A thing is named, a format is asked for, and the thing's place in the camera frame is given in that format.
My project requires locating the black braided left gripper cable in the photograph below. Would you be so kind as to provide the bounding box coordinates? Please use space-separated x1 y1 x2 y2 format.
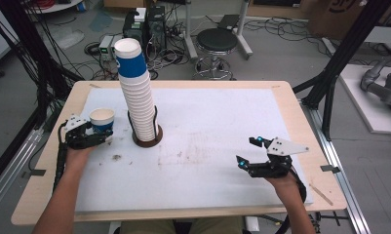
52 120 71 193

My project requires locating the grey power supply box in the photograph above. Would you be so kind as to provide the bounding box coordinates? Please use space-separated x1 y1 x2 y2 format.
98 34 116 61

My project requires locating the stack of white paper cups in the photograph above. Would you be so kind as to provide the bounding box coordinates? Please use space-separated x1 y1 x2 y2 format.
113 37 160 143

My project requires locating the brown cup holder with wires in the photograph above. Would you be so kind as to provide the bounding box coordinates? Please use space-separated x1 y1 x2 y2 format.
127 105 164 149

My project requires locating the aluminium rail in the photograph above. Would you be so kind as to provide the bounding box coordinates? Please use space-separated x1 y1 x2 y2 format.
300 100 373 234
0 128 45 216

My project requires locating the tangle of black floor cables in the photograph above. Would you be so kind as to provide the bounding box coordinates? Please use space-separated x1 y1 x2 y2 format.
244 16 334 57

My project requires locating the white platform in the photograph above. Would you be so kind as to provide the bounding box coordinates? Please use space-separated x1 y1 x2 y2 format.
338 62 391 135

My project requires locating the thin wooden stick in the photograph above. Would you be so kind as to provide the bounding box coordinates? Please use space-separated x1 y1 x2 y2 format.
309 183 334 207

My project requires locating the blue and white paper cup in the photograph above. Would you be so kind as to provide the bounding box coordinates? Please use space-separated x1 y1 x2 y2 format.
88 107 116 141

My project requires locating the person's right hand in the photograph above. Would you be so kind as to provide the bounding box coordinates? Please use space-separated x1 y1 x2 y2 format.
265 174 303 204

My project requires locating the black round stool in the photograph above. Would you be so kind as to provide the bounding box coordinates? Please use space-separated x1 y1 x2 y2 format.
192 27 240 81

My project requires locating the cardboard box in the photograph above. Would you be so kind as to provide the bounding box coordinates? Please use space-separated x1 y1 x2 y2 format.
308 0 369 41

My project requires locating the black metal frame post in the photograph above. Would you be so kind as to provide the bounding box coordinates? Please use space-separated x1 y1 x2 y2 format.
293 0 391 141
0 0 84 137

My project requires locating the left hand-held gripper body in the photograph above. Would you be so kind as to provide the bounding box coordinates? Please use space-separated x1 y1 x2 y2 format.
63 114 101 150

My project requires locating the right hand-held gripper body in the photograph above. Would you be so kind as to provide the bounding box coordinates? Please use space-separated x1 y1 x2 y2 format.
248 136 310 179

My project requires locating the white metal stand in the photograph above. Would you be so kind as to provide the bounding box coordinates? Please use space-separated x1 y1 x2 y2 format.
182 0 254 61

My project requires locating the white foam mat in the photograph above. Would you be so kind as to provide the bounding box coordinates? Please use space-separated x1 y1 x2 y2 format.
73 87 314 214

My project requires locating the black computer tower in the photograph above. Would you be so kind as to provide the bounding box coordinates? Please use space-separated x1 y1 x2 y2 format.
143 4 168 51

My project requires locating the person's left hand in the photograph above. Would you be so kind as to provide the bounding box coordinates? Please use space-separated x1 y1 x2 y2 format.
65 144 98 170

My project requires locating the black tape piece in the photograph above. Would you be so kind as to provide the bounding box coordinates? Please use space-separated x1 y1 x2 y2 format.
320 165 341 175
20 169 47 179

